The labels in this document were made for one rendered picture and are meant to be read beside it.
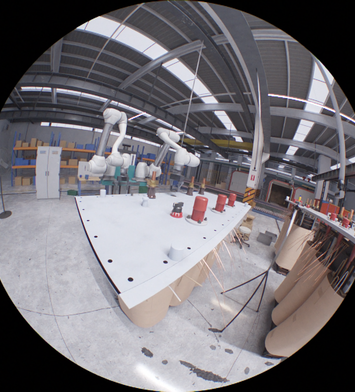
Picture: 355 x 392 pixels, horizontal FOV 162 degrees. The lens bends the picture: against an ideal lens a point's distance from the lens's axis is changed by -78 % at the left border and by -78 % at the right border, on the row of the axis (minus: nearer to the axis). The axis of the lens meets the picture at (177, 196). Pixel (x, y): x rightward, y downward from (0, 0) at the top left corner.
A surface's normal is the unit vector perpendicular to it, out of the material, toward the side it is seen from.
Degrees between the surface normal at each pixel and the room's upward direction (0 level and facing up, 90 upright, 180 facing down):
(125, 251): 0
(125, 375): 0
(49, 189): 90
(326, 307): 90
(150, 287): 11
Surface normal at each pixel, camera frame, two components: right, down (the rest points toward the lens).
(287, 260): -0.63, 0.04
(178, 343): 0.18, -0.96
